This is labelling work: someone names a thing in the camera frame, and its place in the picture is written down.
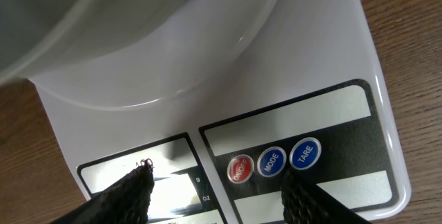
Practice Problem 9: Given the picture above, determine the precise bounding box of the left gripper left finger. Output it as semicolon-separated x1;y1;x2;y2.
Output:
52;159;155;224

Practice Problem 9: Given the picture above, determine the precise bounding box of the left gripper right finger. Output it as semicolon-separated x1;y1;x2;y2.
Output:
281;169;369;224

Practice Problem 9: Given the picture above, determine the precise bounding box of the white round bowl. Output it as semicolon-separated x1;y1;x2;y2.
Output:
0;0;203;86

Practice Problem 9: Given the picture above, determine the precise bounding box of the white digital kitchen scale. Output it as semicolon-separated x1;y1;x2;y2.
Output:
32;0;411;223

